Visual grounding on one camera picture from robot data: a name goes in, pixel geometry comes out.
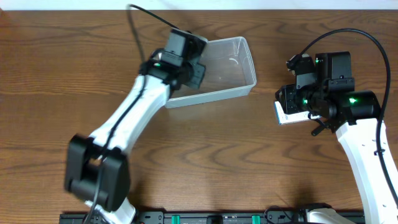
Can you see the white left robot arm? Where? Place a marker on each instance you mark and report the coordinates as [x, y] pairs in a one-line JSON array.
[[97, 167]]

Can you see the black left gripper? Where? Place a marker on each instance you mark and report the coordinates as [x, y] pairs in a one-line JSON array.
[[197, 76]]

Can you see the clear plastic container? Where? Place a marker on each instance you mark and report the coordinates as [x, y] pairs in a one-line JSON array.
[[230, 73]]

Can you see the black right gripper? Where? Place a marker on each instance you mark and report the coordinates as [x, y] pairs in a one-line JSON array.
[[287, 103]]

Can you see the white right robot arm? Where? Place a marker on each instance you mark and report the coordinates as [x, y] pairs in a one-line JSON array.
[[367, 149]]

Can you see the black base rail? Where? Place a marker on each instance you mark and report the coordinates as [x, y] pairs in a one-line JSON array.
[[271, 216]]

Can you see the white teal product card package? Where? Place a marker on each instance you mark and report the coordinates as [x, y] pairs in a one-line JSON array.
[[283, 118]]

